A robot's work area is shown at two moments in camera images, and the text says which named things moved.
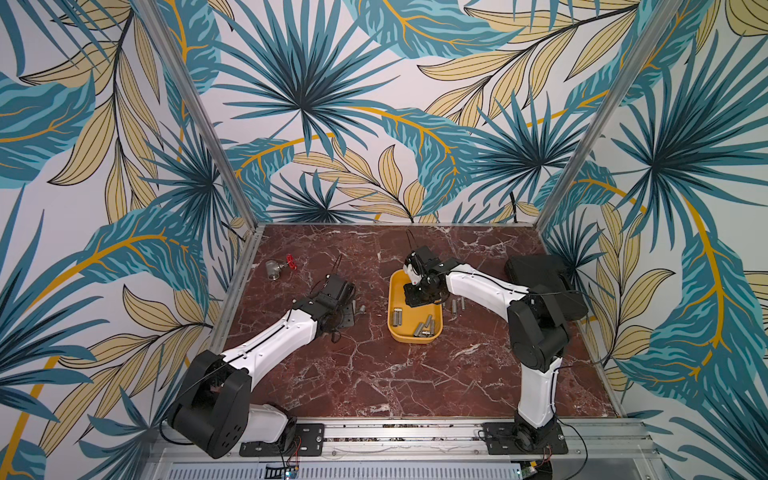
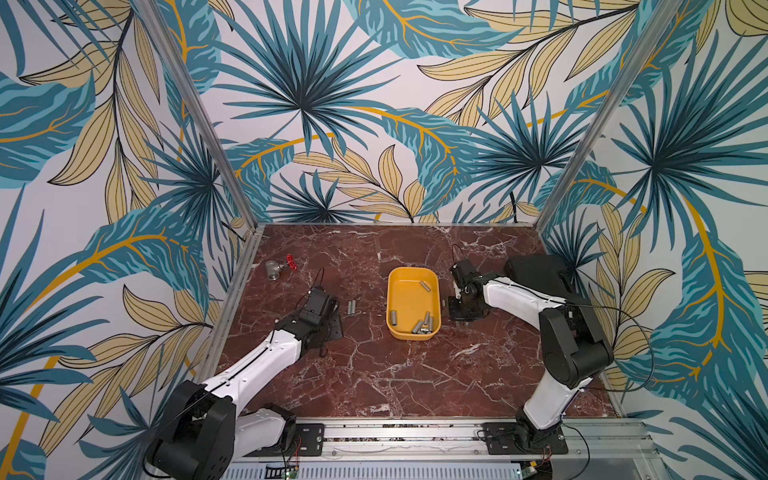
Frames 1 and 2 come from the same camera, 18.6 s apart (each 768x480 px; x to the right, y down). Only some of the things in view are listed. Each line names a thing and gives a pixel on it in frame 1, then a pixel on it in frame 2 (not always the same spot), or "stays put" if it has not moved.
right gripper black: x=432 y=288 → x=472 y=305
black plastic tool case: x=553 y=272 stays put
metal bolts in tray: x=425 y=331 stays put
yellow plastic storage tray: x=412 y=317 stays put
